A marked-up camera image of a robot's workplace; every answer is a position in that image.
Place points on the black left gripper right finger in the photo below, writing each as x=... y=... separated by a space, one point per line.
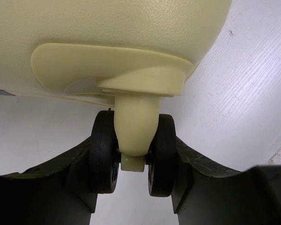
x=208 y=193

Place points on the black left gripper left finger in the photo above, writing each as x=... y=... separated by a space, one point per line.
x=55 y=192

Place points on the yellow suitcase with black lining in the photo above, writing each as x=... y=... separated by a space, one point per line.
x=126 y=55

